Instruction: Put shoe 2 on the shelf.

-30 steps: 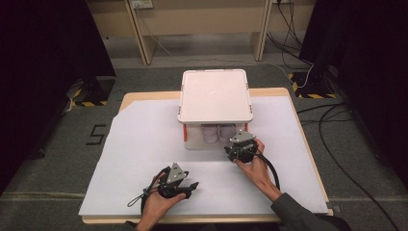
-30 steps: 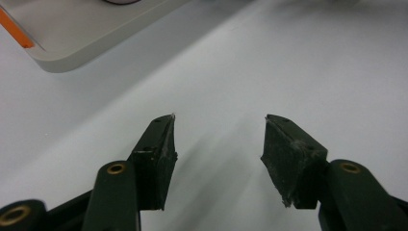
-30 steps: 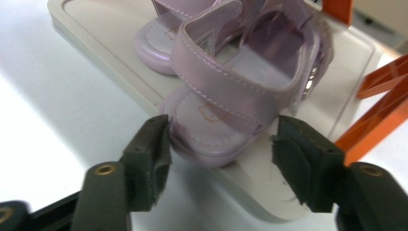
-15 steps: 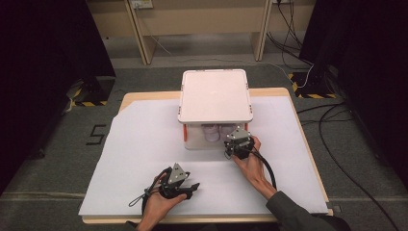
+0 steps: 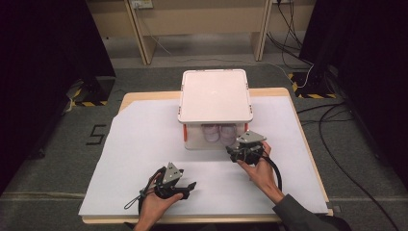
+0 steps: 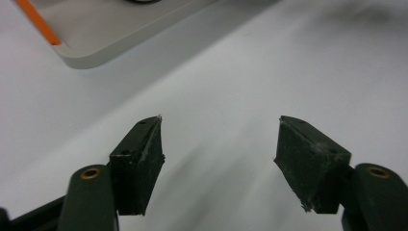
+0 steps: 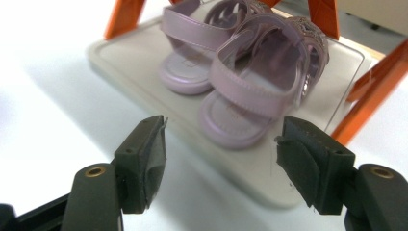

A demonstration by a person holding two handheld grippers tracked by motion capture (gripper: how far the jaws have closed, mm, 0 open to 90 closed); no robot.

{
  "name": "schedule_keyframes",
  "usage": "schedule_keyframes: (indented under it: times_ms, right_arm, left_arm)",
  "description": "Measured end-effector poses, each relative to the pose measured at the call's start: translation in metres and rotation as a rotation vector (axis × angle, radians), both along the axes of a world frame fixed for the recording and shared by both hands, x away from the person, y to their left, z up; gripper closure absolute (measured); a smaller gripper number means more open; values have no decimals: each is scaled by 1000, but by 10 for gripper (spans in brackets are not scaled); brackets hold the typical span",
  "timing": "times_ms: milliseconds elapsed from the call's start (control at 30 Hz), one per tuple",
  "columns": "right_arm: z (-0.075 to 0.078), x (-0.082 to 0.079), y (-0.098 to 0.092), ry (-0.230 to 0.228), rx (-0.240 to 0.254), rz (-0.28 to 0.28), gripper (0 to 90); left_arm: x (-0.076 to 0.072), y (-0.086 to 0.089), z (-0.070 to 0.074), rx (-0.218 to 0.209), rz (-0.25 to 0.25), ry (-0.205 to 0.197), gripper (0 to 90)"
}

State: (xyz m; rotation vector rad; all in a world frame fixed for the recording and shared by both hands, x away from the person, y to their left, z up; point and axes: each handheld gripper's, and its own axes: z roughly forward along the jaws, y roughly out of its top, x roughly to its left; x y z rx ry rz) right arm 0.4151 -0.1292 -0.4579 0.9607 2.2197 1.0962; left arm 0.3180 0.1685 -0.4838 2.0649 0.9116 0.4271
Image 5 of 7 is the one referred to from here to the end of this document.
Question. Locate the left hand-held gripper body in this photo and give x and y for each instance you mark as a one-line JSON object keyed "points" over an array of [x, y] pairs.
{"points": [[170, 187]]}

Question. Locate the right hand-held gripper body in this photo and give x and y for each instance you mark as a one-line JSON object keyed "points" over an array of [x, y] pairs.
{"points": [[250, 150]]}

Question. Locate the pink slipper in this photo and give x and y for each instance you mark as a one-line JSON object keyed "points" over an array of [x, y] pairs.
{"points": [[228, 134], [211, 133]]}

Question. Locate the white storage box with lid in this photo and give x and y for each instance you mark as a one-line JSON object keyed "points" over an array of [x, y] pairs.
{"points": [[214, 96]]}

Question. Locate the person's left hand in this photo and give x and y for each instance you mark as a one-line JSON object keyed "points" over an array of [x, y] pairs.
{"points": [[155, 207]]}

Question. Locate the person's right hand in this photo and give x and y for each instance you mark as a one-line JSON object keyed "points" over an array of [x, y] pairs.
{"points": [[263, 174]]}

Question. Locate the white table cover sheet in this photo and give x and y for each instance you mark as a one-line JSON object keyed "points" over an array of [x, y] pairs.
{"points": [[154, 141]]}

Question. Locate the stand base with striped tape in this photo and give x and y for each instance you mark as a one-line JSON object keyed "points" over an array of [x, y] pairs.
{"points": [[93, 91], [309, 86]]}

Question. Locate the wooden table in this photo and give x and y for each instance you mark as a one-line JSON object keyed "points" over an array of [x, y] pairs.
{"points": [[150, 95]]}

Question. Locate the beige desk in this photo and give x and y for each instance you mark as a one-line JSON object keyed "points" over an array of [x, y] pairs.
{"points": [[205, 19]]}

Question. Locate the black curtain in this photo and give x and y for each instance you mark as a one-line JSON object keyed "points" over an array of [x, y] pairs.
{"points": [[45, 64], [369, 64]]}

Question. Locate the wall power outlet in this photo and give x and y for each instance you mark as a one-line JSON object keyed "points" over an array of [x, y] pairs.
{"points": [[141, 4]]}

